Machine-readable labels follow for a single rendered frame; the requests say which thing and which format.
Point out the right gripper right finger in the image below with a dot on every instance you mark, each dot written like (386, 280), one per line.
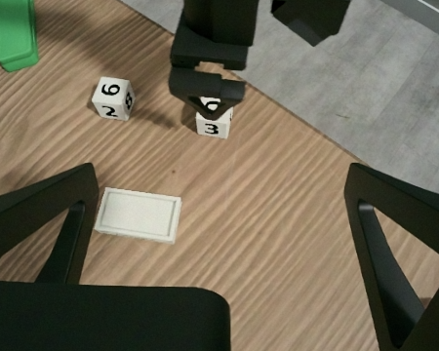
(395, 307)

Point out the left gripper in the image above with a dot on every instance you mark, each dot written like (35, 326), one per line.
(193, 44)

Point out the white number cube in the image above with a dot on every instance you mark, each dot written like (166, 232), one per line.
(213, 128)
(114, 98)

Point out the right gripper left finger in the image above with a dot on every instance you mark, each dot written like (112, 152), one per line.
(25, 210)

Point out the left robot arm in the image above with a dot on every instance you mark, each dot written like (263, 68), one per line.
(235, 22)

